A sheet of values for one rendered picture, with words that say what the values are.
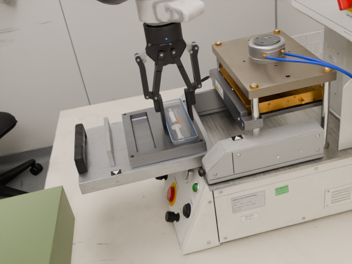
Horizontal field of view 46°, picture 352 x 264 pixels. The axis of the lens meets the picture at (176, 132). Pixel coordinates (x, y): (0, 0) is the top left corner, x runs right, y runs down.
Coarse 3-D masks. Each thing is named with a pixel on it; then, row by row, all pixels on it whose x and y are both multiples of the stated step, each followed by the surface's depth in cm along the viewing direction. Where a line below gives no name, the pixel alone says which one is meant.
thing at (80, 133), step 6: (78, 126) 97; (78, 132) 95; (84, 132) 98; (78, 138) 92; (84, 138) 95; (78, 144) 90; (84, 144) 93; (78, 150) 88; (84, 150) 91; (78, 156) 86; (84, 156) 89; (78, 162) 87; (84, 162) 87; (78, 168) 87; (84, 168) 88
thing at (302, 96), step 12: (228, 84) 95; (240, 96) 88; (264, 96) 86; (276, 96) 86; (288, 96) 85; (300, 96) 85; (312, 96) 86; (264, 108) 85; (276, 108) 86; (288, 108) 87; (300, 108) 87
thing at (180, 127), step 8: (168, 104) 100; (176, 104) 100; (168, 112) 97; (176, 112) 96; (184, 112) 96; (168, 120) 94; (176, 120) 93; (184, 120) 93; (168, 128) 91; (176, 128) 90; (184, 128) 90; (192, 128) 90; (176, 136) 88; (184, 136) 87; (192, 136) 87
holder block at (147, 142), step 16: (144, 112) 101; (128, 128) 96; (144, 128) 98; (160, 128) 94; (128, 144) 90; (144, 144) 92; (160, 144) 88; (192, 144) 87; (144, 160) 86; (160, 160) 87
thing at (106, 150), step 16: (96, 128) 103; (112, 128) 102; (96, 144) 97; (112, 144) 94; (208, 144) 90; (96, 160) 91; (112, 160) 88; (128, 160) 90; (176, 160) 87; (192, 160) 88; (80, 176) 87; (96, 176) 86; (112, 176) 86; (128, 176) 86; (144, 176) 87
